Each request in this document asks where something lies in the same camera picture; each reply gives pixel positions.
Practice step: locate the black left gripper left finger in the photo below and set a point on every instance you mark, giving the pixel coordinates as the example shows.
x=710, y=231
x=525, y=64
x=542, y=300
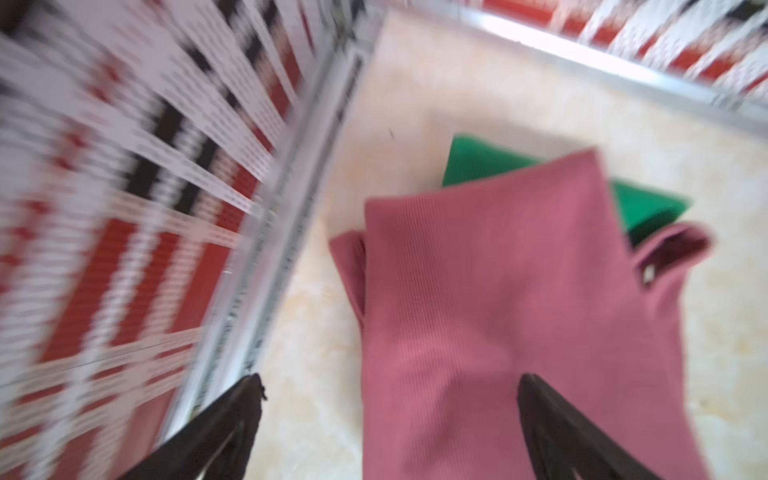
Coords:
x=216, y=444

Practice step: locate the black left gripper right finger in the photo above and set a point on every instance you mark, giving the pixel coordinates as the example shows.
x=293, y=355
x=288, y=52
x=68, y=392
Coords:
x=562, y=443

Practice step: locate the maroon tank top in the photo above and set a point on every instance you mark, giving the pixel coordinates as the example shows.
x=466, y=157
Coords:
x=461, y=292

